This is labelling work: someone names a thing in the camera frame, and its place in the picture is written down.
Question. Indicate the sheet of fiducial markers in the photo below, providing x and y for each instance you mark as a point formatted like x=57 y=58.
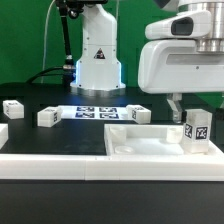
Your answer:
x=94 y=112

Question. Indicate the white fence obstacle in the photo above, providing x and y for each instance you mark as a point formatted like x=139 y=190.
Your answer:
x=112 y=167

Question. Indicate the white square table top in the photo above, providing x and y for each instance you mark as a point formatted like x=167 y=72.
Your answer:
x=151 y=140

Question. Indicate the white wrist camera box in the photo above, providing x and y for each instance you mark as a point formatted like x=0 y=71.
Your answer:
x=187 y=25

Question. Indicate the black camera pole with cables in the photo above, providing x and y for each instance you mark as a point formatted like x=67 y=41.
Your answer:
x=66 y=8

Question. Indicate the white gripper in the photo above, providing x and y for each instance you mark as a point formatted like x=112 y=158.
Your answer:
x=175 y=67

